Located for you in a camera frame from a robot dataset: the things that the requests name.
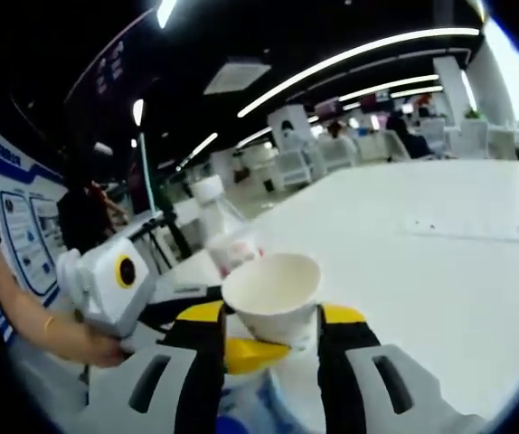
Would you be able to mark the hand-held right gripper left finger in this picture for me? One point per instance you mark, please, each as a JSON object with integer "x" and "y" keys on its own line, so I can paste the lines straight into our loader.
{"x": 203, "y": 361}

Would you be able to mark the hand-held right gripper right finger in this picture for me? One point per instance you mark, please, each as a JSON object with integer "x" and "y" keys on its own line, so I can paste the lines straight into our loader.
{"x": 338, "y": 380}

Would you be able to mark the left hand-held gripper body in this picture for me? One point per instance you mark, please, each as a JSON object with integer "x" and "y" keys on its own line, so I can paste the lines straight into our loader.
{"x": 103, "y": 289}

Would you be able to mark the blue item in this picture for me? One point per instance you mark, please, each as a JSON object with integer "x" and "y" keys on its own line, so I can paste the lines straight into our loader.
{"x": 255, "y": 398}

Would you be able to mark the white paper cup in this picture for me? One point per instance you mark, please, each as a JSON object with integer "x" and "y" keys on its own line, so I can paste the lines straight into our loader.
{"x": 270, "y": 312}

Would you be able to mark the clear plastic bottle red label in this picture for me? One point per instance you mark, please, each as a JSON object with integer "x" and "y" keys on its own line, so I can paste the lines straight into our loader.
{"x": 232, "y": 239}

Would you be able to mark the group of white office chairs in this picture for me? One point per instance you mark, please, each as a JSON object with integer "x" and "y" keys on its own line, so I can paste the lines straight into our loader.
{"x": 332, "y": 156}

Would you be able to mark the person's left hand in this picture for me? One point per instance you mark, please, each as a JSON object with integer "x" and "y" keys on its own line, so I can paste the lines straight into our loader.
{"x": 97, "y": 350}

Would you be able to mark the blue and white poster board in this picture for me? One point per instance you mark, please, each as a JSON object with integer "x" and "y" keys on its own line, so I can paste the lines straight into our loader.
{"x": 20, "y": 217}

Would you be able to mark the hanging dark display screen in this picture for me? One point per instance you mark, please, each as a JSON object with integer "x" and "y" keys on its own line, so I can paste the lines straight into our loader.
{"x": 110, "y": 65}

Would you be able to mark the ceiling air vent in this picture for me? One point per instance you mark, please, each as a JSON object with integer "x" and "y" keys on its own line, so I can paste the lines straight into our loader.
{"x": 237, "y": 77}

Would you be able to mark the green potted plant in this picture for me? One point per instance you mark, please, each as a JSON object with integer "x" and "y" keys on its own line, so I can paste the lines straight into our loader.
{"x": 474, "y": 114}

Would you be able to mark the long curved ceiling light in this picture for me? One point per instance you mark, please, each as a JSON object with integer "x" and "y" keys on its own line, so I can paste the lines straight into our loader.
{"x": 354, "y": 52}

